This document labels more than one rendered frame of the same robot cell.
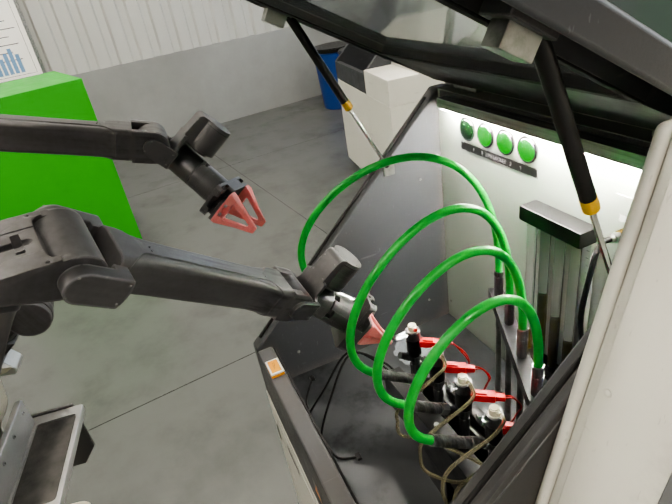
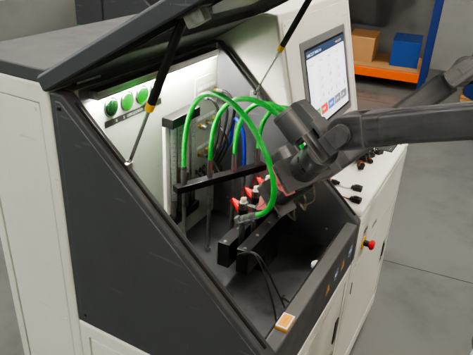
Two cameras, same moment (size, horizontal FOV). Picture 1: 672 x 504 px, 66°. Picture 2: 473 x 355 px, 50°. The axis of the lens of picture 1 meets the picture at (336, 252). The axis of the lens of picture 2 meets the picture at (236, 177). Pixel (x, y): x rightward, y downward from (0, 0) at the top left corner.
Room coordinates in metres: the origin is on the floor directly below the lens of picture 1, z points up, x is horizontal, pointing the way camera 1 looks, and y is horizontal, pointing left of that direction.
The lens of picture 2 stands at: (1.63, 0.75, 1.81)
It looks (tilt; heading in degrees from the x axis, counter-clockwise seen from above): 28 degrees down; 226
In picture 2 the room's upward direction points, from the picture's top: 3 degrees clockwise
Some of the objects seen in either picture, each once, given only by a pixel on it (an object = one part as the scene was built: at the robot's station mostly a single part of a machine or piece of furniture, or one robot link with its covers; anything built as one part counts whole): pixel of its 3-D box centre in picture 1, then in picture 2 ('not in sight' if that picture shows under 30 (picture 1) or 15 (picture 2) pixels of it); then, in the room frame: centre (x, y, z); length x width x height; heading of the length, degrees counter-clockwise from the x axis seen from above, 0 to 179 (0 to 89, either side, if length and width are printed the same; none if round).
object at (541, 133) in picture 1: (529, 126); (163, 70); (0.86, -0.37, 1.43); 0.54 x 0.03 x 0.02; 19
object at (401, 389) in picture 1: (453, 445); (257, 239); (0.66, -0.16, 0.91); 0.34 x 0.10 x 0.15; 19
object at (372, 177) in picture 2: not in sight; (360, 166); (0.06, -0.20, 0.97); 0.70 x 0.22 x 0.03; 19
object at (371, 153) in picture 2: not in sight; (364, 153); (0.03, -0.22, 1.01); 0.23 x 0.11 x 0.06; 19
